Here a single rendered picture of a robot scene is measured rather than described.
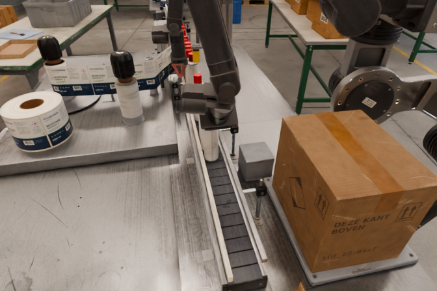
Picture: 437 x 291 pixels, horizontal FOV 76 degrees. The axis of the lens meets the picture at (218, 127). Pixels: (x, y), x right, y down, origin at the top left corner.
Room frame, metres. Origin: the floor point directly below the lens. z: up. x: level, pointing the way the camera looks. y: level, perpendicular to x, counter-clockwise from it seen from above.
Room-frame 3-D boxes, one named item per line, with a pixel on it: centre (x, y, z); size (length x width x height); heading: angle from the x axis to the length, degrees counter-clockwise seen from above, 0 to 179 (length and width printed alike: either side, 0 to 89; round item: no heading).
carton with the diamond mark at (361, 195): (0.53, -0.32, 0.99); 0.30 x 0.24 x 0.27; 10
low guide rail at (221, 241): (0.85, 0.08, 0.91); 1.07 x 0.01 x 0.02; 12
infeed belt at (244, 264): (1.14, 0.10, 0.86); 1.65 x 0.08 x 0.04; 12
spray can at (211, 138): (0.76, 0.03, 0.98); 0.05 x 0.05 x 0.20
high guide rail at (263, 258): (0.86, 0.01, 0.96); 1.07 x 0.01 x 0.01; 12
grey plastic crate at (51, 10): (3.00, 1.57, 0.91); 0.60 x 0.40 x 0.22; 4
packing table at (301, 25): (3.47, -1.12, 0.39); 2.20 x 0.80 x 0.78; 1
